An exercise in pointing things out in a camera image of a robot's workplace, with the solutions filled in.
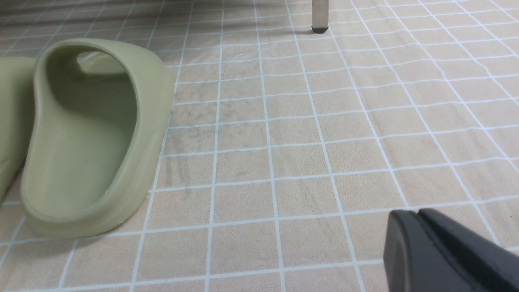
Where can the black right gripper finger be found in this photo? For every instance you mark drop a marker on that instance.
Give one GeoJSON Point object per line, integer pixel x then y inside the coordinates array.
{"type": "Point", "coordinates": [427, 251]}

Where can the steel shoe rack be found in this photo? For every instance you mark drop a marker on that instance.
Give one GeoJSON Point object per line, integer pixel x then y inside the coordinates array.
{"type": "Point", "coordinates": [320, 16]}

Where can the right green foam slipper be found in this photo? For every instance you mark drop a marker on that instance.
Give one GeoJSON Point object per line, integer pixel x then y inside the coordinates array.
{"type": "Point", "coordinates": [101, 111]}

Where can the green foam slipper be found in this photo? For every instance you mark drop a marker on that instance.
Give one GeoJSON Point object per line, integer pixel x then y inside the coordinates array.
{"type": "Point", "coordinates": [101, 111]}
{"type": "Point", "coordinates": [17, 110]}

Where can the left green foam slipper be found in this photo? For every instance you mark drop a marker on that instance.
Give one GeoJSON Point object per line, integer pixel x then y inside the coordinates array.
{"type": "Point", "coordinates": [17, 110]}

